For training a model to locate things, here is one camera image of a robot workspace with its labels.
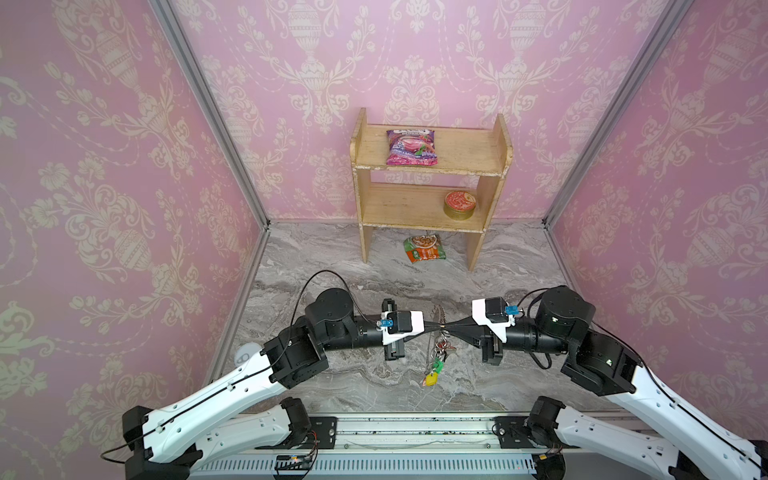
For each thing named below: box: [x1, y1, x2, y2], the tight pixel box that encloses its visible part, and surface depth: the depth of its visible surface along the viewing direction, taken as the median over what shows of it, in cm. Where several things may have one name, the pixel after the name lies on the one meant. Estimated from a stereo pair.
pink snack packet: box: [386, 129, 438, 166], surface depth 76 cm
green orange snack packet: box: [404, 234, 447, 263], surface depth 115 cm
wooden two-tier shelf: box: [350, 108, 513, 272], surface depth 85 cm
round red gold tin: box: [443, 190, 476, 221], surface depth 94 cm
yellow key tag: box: [425, 372, 439, 386], surface depth 56 cm
